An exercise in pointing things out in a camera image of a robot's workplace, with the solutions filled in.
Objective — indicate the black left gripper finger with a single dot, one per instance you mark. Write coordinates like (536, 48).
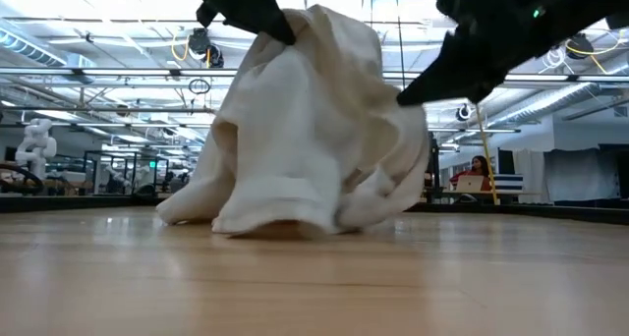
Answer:
(275, 26)

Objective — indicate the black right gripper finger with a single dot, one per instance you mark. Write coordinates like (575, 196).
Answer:
(486, 80)
(432, 75)

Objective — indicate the white beige plaid towel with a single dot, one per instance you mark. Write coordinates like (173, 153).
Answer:
(295, 154)

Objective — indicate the black board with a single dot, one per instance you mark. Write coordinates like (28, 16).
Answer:
(505, 161)

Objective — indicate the person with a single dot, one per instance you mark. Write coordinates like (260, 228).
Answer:
(479, 166)

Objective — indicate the black monitor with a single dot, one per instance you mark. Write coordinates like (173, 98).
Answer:
(434, 164)

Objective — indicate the narrow white curtain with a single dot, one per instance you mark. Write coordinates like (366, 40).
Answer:
(528, 174)

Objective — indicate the blue white striped box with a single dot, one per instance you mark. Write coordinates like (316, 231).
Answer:
(508, 182)

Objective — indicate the open silver laptop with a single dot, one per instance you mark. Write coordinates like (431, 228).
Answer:
(469, 184)

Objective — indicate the long ceiling light strip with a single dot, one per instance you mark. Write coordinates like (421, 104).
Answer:
(123, 72)

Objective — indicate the wide white hung cloth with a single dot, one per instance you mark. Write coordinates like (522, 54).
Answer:
(580, 174)

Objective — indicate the white humanoid robot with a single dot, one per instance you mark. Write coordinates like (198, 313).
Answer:
(34, 149)

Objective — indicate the silver ventilation duct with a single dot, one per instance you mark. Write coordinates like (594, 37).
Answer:
(540, 102)
(24, 43)

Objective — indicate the black framed glass enclosure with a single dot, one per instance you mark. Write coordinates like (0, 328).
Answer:
(110, 174)

